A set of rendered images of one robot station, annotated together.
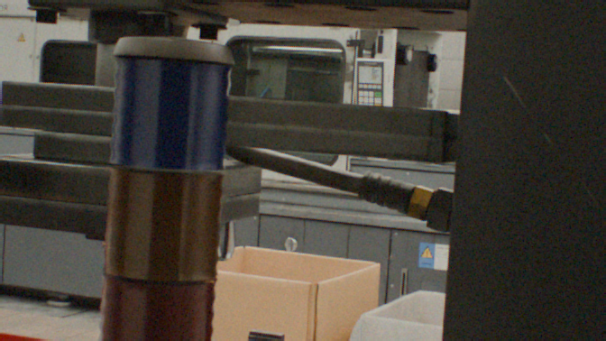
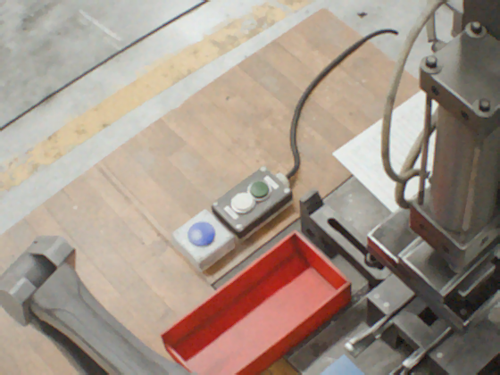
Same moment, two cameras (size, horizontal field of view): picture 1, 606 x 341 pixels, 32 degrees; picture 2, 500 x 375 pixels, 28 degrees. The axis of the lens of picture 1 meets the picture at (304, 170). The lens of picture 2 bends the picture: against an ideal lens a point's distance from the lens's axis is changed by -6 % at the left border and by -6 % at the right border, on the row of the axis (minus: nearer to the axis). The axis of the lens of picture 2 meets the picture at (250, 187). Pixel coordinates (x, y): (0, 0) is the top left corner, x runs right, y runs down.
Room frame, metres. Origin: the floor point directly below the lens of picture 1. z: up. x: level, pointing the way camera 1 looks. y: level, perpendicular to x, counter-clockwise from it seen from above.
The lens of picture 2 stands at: (0.45, 0.73, 2.25)
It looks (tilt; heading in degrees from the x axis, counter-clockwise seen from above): 56 degrees down; 308
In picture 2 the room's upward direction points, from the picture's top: 8 degrees counter-clockwise
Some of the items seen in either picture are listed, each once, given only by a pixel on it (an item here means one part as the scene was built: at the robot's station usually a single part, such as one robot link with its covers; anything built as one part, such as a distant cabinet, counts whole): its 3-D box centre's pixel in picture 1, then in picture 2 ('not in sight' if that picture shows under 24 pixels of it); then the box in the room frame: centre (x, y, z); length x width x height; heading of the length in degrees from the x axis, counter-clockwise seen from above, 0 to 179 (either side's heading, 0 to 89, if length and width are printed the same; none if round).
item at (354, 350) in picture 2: not in sight; (369, 336); (0.71, 0.17, 0.98); 0.07 x 0.02 x 0.01; 72
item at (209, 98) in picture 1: (170, 115); not in sight; (0.35, 0.04, 1.17); 0.04 x 0.04 x 0.03
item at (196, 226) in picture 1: (163, 220); not in sight; (0.35, 0.04, 1.14); 0.04 x 0.04 x 0.03
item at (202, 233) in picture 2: not in sight; (202, 235); (1.02, 0.12, 0.93); 0.04 x 0.04 x 0.02
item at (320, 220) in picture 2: not in sight; (354, 251); (0.81, 0.05, 0.95); 0.15 x 0.03 x 0.10; 162
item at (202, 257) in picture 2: not in sight; (204, 245); (1.02, 0.12, 0.90); 0.07 x 0.07 x 0.06; 72
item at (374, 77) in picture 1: (376, 99); not in sight; (5.21, -0.32, 1.27); 0.23 x 0.18 x 0.38; 158
